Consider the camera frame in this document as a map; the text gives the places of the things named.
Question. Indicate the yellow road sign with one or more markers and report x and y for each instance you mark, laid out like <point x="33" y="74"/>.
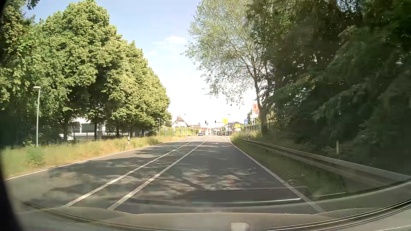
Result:
<point x="225" y="122"/>

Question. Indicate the white house with dark roof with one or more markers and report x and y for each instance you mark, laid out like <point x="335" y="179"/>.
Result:
<point x="179" y="122"/>

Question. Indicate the blue road sign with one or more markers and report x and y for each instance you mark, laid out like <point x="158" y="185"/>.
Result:
<point x="246" y="122"/>

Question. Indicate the red and white flag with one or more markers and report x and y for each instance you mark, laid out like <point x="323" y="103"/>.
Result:
<point x="255" y="110"/>

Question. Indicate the grey asphalt road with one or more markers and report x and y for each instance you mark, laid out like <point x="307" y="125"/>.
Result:
<point x="205" y="166"/>

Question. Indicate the tall light green tree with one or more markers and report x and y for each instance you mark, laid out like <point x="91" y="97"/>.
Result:
<point x="231" y="54"/>

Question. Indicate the car's own bonnet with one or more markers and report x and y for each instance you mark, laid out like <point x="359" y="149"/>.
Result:
<point x="205" y="221"/>

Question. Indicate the dark metal fence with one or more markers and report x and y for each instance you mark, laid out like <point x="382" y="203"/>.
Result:
<point x="86" y="134"/>

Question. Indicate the white low building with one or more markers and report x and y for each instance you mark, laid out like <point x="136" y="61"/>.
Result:
<point x="84" y="127"/>

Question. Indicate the row of green trees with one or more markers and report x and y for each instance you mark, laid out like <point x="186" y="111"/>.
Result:
<point x="80" y="64"/>

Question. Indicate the dense dark trees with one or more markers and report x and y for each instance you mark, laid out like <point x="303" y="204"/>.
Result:
<point x="337" y="70"/>

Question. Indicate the grass verge with dry grass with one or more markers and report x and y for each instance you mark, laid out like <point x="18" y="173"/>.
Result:
<point x="64" y="154"/>

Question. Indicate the grey lamp post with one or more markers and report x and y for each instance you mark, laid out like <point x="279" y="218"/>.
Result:
<point x="159" y="125"/>
<point x="37" y="115"/>

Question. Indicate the grass verge beside guard rail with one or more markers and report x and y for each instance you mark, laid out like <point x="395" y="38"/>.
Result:
<point x="289" y="166"/>

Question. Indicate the grey metal guard rail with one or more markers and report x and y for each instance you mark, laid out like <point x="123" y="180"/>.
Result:
<point x="337" y="165"/>

